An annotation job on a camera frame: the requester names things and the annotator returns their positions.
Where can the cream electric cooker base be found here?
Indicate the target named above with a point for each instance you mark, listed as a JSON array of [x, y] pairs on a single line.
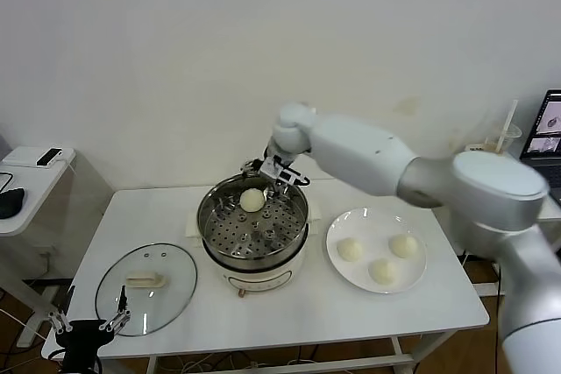
[[258, 280]]

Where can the white steamed baozi bun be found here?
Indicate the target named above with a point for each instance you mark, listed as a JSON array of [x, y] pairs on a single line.
[[350, 249], [403, 245], [252, 201], [382, 270]]

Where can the white table frame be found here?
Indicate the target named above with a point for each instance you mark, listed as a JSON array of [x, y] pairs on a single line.
[[152, 365]]

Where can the flat white box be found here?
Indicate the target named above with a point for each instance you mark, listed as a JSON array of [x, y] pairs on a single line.
[[22, 156]]

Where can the open dark laptop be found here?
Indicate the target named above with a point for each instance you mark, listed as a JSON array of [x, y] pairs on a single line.
[[548, 146]]

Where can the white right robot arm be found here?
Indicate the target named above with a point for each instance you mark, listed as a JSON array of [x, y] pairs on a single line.
[[359, 150]]

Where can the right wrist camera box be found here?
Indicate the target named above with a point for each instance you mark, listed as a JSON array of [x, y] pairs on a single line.
[[272, 168]]

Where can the small black white device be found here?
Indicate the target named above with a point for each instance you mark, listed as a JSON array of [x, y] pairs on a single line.
[[48, 157]]

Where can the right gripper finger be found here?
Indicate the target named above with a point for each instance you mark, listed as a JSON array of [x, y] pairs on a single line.
[[271, 191], [252, 167]]

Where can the black computer mouse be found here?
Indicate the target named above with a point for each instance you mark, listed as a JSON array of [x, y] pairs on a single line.
[[11, 203]]

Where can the stainless steel steamer basket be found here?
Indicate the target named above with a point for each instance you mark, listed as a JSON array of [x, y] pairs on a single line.
[[280, 234]]

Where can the white round plate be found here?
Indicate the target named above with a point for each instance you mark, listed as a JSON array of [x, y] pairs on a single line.
[[377, 229]]

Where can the clear plastic drink cup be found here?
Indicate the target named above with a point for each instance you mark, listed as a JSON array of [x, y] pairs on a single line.
[[504, 135]]

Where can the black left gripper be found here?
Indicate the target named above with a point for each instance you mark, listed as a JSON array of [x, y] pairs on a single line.
[[83, 339]]

